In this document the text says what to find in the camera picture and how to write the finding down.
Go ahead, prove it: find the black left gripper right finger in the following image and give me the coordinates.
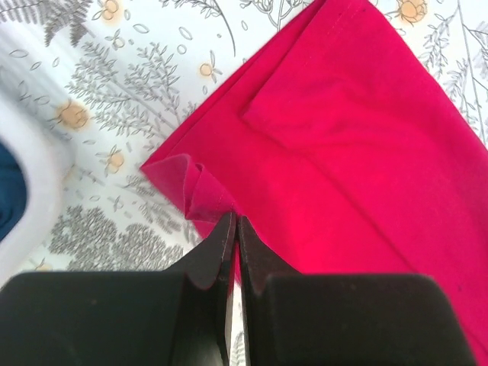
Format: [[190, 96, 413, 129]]
[[238, 217, 476, 365]]

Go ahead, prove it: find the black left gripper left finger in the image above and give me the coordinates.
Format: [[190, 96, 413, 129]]
[[1, 213, 236, 365]]

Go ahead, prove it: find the crimson red t shirt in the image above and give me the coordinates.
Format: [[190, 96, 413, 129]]
[[141, 1, 487, 365]]

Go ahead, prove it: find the navy blue shirt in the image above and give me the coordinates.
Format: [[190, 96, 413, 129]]
[[0, 144, 27, 239]]

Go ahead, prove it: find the white plastic laundry basket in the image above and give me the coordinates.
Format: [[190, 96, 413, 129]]
[[1, 24, 75, 283]]

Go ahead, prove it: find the floral patterned table mat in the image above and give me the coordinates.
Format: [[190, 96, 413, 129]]
[[1, 1, 487, 279]]

